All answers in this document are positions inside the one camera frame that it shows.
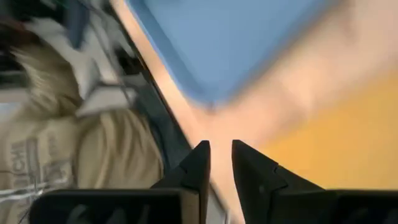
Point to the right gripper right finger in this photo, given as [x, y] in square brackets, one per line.
[255, 180]

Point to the orange cloth napkin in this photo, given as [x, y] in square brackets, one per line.
[342, 140]

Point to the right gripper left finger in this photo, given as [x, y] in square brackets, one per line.
[199, 168]

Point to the black aluminium table frame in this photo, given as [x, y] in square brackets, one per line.
[161, 124]

